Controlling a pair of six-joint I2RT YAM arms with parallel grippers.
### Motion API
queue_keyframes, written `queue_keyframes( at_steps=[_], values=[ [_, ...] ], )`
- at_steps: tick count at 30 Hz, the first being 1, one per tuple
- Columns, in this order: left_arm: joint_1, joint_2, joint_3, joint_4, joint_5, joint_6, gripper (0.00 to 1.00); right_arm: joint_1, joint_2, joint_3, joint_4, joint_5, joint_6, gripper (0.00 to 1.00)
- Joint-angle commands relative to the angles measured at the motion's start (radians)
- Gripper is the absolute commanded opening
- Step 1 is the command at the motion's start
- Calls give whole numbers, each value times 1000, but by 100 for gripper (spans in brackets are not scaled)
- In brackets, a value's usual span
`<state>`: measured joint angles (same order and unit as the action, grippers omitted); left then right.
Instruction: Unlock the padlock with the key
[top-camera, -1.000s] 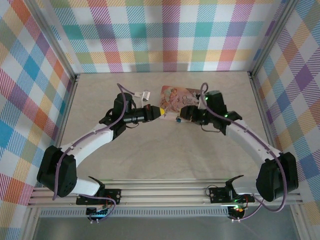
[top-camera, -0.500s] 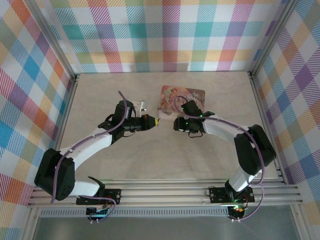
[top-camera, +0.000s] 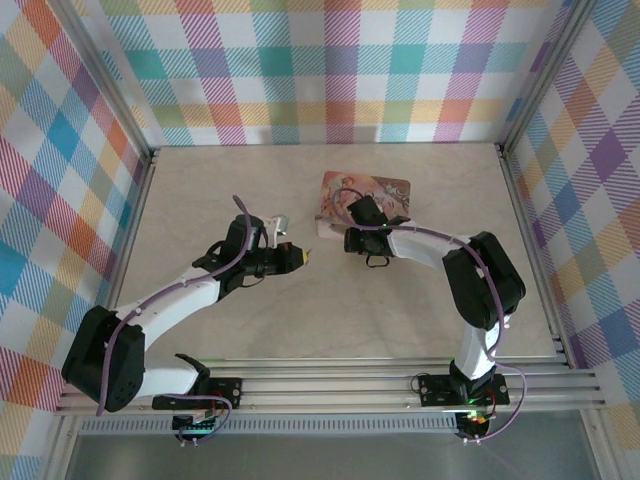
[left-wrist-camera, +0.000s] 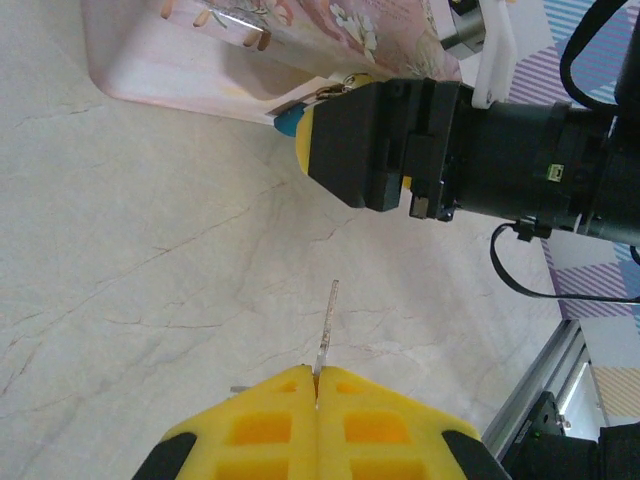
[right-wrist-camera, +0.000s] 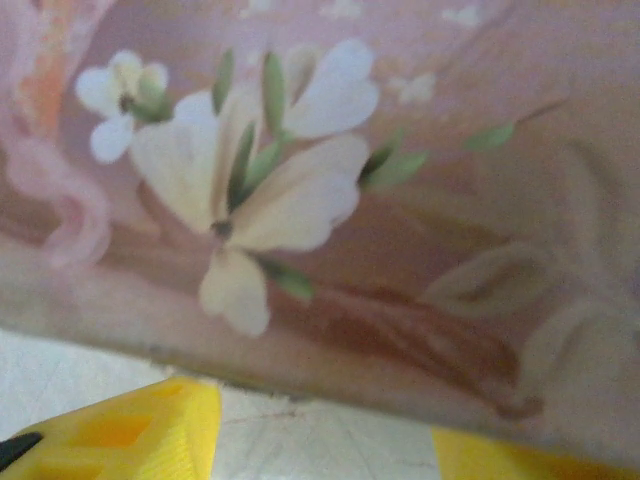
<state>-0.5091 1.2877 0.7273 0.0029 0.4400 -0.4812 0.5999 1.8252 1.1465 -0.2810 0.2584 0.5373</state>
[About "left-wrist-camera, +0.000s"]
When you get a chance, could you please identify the thin black cable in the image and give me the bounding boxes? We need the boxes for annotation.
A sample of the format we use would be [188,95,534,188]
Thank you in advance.
[488,221,640,305]

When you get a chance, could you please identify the silver key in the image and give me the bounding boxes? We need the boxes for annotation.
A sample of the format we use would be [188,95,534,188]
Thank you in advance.
[228,278,341,412]

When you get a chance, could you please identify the pink floral box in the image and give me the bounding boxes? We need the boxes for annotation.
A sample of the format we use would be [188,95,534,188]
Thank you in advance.
[79,0,462,127]

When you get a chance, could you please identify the aluminium cross rails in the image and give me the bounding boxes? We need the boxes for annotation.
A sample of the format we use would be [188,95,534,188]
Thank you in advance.
[478,318,609,454]

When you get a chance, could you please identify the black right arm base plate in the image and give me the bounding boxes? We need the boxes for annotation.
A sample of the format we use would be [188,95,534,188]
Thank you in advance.
[502,390,574,480]

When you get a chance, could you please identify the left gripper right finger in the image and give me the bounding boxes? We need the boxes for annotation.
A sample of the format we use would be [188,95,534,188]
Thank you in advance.
[314,364,512,480]

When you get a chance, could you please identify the gold box hasp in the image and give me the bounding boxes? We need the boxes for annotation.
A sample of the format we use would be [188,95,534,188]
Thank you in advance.
[312,72,374,104]

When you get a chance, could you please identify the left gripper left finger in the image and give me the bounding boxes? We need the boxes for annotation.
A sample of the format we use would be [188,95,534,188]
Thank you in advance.
[130,363,319,480]

